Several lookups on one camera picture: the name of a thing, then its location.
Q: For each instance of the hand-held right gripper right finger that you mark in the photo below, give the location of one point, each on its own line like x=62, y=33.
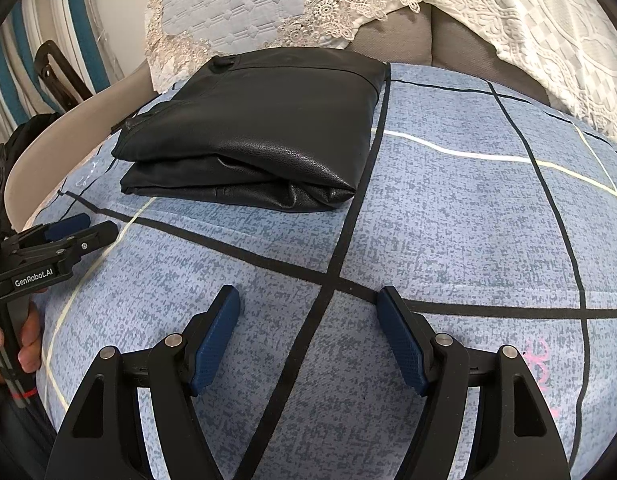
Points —
x=403, y=342

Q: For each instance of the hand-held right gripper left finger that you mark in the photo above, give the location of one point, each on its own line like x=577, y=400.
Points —
x=216, y=342

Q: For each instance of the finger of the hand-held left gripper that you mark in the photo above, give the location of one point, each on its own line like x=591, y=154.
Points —
x=93, y=240
x=63, y=226

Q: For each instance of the black leather jacket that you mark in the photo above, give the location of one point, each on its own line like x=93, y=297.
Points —
x=258, y=120

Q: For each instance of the person's left hand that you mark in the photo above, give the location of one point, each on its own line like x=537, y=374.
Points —
x=32, y=335

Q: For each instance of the blue plaid blanket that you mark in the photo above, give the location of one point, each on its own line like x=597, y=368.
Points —
x=458, y=240

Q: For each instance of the grey sofa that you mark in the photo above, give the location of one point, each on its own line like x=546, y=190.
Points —
x=388, y=35

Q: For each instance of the white lace cover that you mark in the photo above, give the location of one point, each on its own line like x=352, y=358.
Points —
x=553, y=35

